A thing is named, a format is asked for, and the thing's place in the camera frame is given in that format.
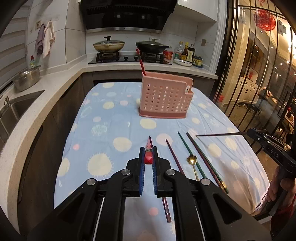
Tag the white plate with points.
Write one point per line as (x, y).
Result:
(182, 62)

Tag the clear plastic bottle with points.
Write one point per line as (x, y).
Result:
(178, 52)

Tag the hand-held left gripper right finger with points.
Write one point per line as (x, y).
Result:
(154, 172)

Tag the green dish soap bottle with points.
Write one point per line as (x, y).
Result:
(33, 62)

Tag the red paper cutout decoration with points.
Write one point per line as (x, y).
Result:
(264, 19)

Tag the green chopstick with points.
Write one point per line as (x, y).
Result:
(185, 143)

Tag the white window blind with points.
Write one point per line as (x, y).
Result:
(13, 41)

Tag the black wok with lid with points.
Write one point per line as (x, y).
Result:
(151, 45)

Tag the white wall cabinet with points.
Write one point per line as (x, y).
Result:
(196, 9)

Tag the red instant noodle cup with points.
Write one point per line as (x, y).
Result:
(168, 55)

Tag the dark brown chopstick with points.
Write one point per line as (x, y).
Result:
(219, 134)

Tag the dark purple chopstick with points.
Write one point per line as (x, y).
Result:
(171, 155)

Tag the person's right hand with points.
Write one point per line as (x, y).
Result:
(274, 185)

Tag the gold flower spoon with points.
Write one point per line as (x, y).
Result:
(191, 159)

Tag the stainless steel pot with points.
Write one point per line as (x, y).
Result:
(26, 80)

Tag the black gas stove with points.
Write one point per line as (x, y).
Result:
(129, 59)

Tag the dark twisted chopstick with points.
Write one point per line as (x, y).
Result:
(201, 154)

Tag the stainless steel sink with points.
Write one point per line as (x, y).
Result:
(13, 111)

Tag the pink perforated utensil holder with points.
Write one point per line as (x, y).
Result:
(165, 97)

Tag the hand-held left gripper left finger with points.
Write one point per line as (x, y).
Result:
(142, 172)

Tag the light wall socket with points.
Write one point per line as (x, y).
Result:
(38, 24)

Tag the red chopstick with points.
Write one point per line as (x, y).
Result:
(148, 159)
(141, 62)

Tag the beige pan with glass lid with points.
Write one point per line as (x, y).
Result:
(108, 45)

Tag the brown sauce bottle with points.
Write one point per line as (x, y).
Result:
(184, 53)

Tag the purple hanging towel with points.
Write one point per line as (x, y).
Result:
(39, 41)

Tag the dark sauce bottle yellow label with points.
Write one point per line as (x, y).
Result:
(190, 55)

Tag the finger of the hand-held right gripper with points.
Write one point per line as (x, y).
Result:
(254, 134)

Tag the white hanging towel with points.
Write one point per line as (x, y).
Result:
(48, 39)

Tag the black range hood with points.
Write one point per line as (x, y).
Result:
(127, 14)

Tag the dark wall socket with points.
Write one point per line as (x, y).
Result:
(203, 42)

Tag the metal faucet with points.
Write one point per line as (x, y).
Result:
(7, 102)

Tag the blue printed cloth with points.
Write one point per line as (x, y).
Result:
(111, 120)

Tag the small seasoning jars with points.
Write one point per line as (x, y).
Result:
(198, 61)

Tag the glass sliding door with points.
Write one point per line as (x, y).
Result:
(254, 69)

